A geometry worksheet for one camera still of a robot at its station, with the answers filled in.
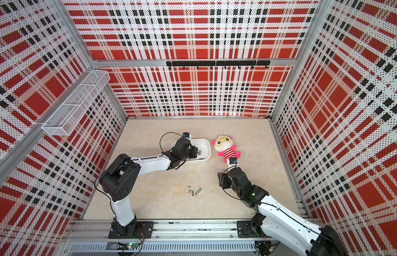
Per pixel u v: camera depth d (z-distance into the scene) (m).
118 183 0.49
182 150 0.75
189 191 0.86
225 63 0.88
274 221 0.60
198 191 0.86
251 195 0.58
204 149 1.02
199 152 0.99
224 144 0.98
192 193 0.84
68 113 0.72
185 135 0.86
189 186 0.88
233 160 0.71
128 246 0.69
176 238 0.72
